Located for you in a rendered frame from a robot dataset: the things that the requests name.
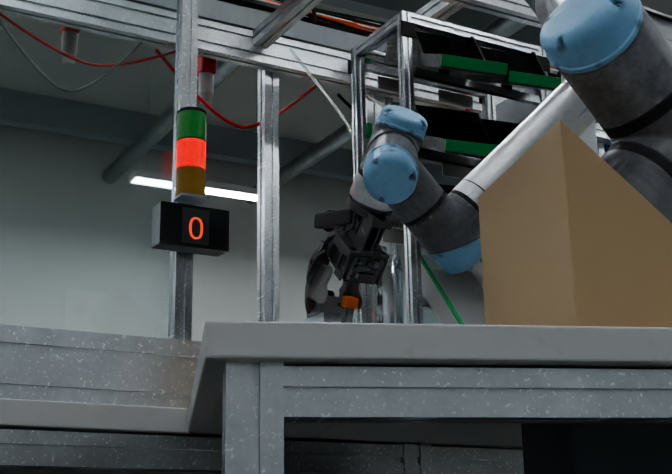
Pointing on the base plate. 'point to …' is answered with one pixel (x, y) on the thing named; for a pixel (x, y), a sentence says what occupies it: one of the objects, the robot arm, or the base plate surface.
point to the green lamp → (191, 124)
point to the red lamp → (191, 152)
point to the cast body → (329, 313)
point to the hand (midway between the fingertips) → (323, 305)
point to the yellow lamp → (190, 180)
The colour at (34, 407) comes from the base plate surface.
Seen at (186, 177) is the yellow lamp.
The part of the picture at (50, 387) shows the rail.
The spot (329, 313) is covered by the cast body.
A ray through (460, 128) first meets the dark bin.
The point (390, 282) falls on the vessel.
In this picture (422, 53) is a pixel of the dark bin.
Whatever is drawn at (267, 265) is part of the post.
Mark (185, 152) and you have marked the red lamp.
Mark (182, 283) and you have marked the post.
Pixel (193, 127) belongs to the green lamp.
